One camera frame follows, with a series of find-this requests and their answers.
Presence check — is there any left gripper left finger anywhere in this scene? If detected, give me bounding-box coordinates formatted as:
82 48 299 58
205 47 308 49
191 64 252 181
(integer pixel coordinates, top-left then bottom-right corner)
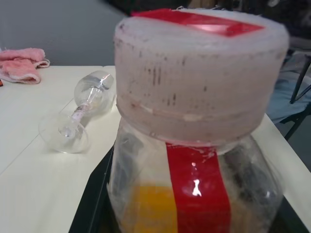
69 143 117 233

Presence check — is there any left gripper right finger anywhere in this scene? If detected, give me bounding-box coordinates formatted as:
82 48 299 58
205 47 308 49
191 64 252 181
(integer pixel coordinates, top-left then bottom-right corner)
279 193 311 233

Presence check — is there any clear wine glass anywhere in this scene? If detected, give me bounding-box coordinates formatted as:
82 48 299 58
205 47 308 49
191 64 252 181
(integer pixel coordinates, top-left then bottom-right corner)
38 70 116 154

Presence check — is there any clear plastic bottle red tape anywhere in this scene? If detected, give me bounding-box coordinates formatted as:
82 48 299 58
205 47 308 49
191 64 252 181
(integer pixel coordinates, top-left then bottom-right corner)
106 8 291 233

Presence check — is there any blue cloth item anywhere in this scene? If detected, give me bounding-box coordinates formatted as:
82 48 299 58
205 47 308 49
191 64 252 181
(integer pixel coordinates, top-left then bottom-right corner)
267 77 311 125

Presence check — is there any pink towel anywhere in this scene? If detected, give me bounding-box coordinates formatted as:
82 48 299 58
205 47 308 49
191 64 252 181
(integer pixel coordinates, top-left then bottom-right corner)
0 48 51 85

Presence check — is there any black chair frame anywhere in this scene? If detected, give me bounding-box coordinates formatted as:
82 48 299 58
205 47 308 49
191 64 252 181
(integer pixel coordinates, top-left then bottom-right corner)
283 36 311 142

